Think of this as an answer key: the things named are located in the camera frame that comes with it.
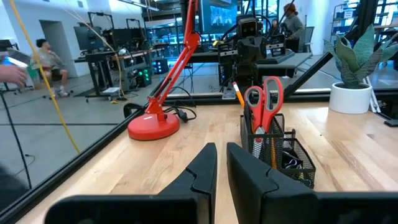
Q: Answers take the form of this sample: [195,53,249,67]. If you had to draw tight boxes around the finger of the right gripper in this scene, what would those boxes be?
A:
[252,36,268,63]
[237,36,254,63]

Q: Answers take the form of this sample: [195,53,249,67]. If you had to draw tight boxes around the computer with green lights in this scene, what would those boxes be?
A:
[134,65,154,88]

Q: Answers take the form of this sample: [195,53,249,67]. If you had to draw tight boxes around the orange pencil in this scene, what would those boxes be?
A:
[231,80,246,110]
[269,136,279,171]

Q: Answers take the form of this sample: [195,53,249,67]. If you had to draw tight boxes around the white plant pot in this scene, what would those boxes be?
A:
[328,82,374,115]

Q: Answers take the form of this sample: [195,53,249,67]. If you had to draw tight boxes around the teal cloth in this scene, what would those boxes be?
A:
[322,23,398,90]

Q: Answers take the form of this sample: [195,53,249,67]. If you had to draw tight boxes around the thin black cable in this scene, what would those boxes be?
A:
[0,91,34,191]

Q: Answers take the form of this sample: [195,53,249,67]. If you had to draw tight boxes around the white plastic strip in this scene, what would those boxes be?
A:
[364,75,381,114]

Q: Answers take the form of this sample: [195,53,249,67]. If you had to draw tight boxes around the yellow hanging cord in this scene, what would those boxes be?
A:
[7,0,81,156]

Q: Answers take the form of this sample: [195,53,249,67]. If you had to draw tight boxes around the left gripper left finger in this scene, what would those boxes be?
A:
[44,142,218,224]

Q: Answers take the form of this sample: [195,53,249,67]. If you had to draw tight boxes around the black metal table frame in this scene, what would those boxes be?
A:
[0,49,398,224]

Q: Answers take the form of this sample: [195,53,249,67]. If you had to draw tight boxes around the red-handled scissors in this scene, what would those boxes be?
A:
[243,75,285,158]

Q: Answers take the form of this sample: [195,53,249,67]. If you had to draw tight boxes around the dark grey side table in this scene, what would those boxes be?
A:
[188,50,314,79]

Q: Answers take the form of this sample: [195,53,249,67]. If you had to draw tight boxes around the black binder clip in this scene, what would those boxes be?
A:
[281,149,304,171]

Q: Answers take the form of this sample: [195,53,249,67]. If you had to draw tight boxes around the person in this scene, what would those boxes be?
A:
[269,17,281,35]
[30,38,72,98]
[280,2,306,53]

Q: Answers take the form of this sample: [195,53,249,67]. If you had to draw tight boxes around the black computer monitor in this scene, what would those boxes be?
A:
[73,24,106,53]

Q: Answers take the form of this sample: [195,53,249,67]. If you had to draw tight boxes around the black mesh desk organizer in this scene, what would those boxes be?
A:
[239,111,318,190]

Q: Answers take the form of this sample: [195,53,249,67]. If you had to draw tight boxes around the black pen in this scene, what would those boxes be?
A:
[243,102,254,134]

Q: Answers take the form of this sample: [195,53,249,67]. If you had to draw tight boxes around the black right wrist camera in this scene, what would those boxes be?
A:
[237,16,259,39]

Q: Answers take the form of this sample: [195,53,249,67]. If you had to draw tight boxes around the person's hand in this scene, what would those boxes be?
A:
[0,63,29,88]

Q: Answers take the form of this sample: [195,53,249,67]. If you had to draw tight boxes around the grey office chair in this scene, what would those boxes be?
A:
[297,26,315,56]

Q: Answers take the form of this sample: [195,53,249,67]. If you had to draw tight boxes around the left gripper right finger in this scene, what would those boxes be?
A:
[226,142,398,224]

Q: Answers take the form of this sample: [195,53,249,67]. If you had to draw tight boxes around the black lamp power cord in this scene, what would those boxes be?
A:
[123,85,198,123]

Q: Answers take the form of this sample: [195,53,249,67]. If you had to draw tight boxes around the black work desk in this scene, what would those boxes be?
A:
[73,46,166,103]

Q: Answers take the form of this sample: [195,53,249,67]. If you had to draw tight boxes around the red desk lamp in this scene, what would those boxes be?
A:
[126,0,202,142]

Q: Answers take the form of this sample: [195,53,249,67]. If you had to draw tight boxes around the large display screen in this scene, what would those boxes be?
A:
[198,0,239,35]

